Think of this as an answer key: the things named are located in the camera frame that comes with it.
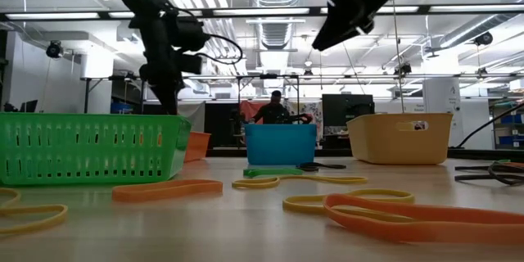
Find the yellow rubber band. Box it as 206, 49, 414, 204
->
282, 188, 416, 215
231, 174, 368, 191
0, 187, 70, 239

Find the black monitor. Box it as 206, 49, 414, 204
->
322, 93, 375, 129

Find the black rubber band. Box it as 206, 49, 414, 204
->
296, 161, 347, 173

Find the small dark monitor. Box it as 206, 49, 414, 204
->
19, 98, 39, 115

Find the thin metal vertical rod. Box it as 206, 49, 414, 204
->
391, 0, 406, 115

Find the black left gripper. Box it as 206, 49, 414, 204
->
139, 28, 204, 115

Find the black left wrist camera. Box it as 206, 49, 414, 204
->
175, 16, 210, 53

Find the blue plastic bin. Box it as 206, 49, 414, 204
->
244, 123, 318, 167

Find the orange plastic basket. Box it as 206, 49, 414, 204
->
183, 131, 212, 164

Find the black metal gantry frame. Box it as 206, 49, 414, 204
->
80, 72, 524, 115

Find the green slotted plastic basket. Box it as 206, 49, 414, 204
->
0, 112, 192, 187

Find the grey cloth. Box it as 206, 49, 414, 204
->
166, 101, 206, 133

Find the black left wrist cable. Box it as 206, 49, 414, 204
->
196, 32, 243, 66

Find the blue crate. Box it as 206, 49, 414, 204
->
110, 102, 134, 115

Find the storage shelf with blue bins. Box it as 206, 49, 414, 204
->
492, 100, 524, 151

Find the yellow plastic bin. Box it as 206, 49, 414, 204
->
346, 112, 454, 166

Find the black slanted cable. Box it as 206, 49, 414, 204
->
455, 101, 524, 149

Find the floral cloth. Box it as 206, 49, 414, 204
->
286, 101, 324, 134

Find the large orange rubber band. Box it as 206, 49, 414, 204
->
322, 193, 524, 247

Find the person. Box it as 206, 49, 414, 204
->
247, 89, 314, 125

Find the red cloth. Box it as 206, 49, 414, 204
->
239, 100, 265, 132

